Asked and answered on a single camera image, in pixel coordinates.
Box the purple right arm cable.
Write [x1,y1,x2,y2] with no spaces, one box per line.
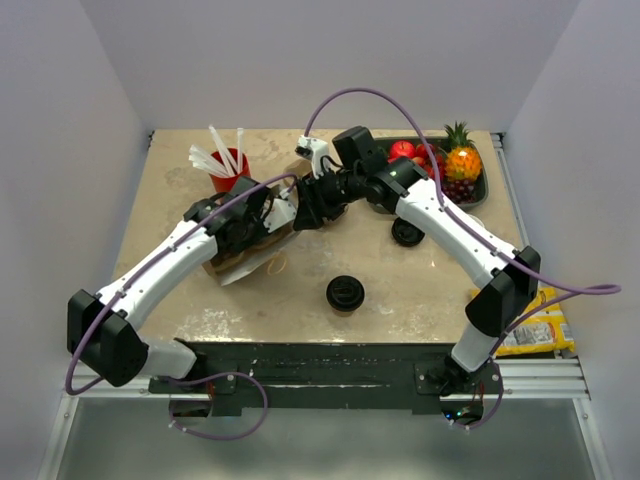
[304,87,623,431]

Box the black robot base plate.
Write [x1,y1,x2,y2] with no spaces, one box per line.
[149,342,502,418]

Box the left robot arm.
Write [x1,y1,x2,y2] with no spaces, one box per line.
[65,177,294,395]

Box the aluminium frame rail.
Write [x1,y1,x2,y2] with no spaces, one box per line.
[71,359,589,400]

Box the bunch of dark red grapes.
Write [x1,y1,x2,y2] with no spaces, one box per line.
[442,180,475,204]

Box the grey fruit tray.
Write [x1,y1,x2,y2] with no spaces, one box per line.
[374,136,489,211]

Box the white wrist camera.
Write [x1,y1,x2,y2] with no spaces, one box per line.
[263,198,297,234]
[295,135,331,178]

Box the red apple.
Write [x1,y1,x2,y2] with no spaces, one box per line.
[389,140,416,160]

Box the black coffee cup lid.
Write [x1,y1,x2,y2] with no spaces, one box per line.
[326,275,365,307]

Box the brown paper coffee cup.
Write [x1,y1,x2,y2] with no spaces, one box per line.
[331,304,359,317]

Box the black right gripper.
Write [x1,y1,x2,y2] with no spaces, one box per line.
[294,165,365,230]

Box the brown paper bag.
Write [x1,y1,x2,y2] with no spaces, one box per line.
[202,186,298,286]

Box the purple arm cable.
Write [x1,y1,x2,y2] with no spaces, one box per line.
[304,87,623,431]
[64,172,270,441]

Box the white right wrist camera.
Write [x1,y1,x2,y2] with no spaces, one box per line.
[295,135,331,178]

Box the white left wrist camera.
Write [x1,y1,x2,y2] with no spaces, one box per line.
[263,198,297,234]

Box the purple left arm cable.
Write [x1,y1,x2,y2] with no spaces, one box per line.
[64,172,270,441]

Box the yellow snack bag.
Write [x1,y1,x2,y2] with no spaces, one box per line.
[494,287,575,357]

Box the red straw holder cup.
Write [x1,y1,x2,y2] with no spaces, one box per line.
[209,147,251,193]

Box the pineapple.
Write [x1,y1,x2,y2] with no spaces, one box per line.
[444,122,482,182]

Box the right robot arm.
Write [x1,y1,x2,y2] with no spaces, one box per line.
[294,126,541,396]

